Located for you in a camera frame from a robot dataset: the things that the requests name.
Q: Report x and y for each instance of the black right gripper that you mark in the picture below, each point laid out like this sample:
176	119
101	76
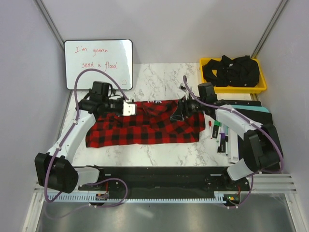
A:
178	114

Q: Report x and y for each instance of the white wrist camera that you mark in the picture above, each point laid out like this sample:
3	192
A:
129	109
187	95

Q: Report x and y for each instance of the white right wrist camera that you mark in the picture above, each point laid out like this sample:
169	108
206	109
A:
187	95

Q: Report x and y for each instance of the green cap marker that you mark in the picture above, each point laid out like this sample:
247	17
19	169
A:
216	129

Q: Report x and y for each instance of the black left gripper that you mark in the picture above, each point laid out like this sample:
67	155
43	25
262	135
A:
121	101

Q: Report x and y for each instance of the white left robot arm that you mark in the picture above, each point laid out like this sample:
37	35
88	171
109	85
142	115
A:
54	168

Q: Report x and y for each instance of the black shirt in bin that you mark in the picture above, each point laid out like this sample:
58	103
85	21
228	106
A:
237	72

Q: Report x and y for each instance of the aluminium frame rail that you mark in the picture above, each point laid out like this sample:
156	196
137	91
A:
261	183

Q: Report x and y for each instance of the purple cap marker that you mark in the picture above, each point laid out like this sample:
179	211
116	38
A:
222	138

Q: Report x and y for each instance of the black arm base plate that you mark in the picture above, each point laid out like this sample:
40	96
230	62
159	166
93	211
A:
165	182

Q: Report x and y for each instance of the white dry erase board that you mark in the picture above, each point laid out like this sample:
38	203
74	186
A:
114	57

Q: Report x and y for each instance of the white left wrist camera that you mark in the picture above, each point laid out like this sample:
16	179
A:
129	109

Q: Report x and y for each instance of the red marker pen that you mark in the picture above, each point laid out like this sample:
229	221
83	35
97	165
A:
210	128

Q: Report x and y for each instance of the red black plaid shirt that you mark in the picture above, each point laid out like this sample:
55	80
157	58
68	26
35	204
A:
151	125

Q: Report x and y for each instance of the teal notebook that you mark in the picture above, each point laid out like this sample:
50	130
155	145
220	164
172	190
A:
252	108

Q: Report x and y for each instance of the black folder stack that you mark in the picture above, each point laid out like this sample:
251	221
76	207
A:
263	118

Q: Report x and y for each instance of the yellow plastic bin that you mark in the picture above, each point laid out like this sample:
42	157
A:
260	87

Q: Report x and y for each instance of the white slotted cable duct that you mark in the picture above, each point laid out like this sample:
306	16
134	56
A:
93	198

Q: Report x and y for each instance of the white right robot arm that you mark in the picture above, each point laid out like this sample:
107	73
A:
261	145

